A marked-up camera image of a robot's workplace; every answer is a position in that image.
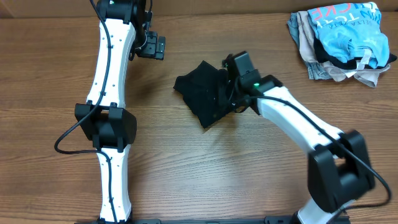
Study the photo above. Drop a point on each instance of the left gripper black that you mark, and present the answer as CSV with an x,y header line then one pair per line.
x,y
154,50

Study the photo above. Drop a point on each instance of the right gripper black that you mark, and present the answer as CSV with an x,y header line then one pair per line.
x,y
229,71

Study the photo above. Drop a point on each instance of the black t-shirt with logo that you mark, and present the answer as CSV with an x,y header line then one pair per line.
x,y
206,92

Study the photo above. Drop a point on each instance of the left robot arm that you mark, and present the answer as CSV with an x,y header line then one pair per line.
x,y
104,119

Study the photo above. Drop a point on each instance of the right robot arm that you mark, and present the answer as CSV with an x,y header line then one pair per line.
x,y
339,168

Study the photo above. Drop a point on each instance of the black folded garment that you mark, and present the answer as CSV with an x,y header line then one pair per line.
x,y
323,56

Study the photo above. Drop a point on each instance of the light blue printed t-shirt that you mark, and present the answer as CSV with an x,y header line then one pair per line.
x,y
351,30

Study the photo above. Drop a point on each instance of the beige folded garment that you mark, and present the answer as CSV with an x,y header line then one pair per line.
x,y
368,77

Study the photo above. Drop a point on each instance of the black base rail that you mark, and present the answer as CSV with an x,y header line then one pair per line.
x,y
266,220

